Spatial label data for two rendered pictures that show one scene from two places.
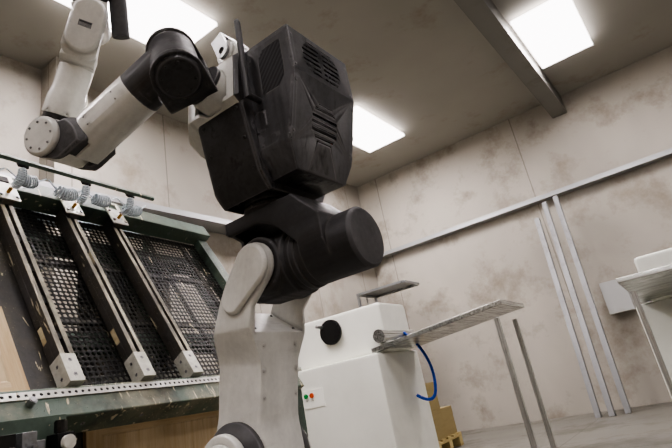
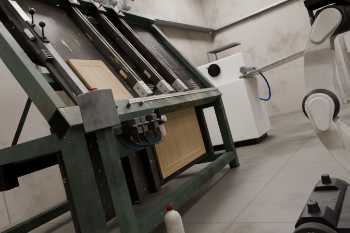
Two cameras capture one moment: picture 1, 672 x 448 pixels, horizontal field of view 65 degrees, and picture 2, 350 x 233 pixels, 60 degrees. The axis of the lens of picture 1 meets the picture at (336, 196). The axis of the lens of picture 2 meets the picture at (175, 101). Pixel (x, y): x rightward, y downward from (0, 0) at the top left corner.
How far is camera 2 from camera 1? 0.85 m
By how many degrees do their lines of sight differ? 19
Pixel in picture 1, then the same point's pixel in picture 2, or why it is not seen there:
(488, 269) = (278, 33)
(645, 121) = not seen: outside the picture
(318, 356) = not seen: hidden behind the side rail
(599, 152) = not seen: outside the picture
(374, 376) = (241, 90)
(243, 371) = (320, 67)
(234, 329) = (319, 49)
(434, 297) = (247, 51)
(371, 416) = (240, 109)
